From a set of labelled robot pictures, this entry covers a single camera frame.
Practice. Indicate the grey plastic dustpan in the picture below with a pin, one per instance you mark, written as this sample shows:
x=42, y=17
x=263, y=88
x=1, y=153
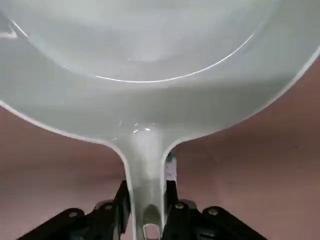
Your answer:
x=160, y=100

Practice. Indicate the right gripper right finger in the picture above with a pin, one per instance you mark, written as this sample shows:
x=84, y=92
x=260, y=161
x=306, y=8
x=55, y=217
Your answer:
x=180, y=225

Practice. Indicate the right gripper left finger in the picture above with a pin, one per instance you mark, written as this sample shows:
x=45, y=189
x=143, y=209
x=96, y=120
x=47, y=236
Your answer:
x=107, y=225

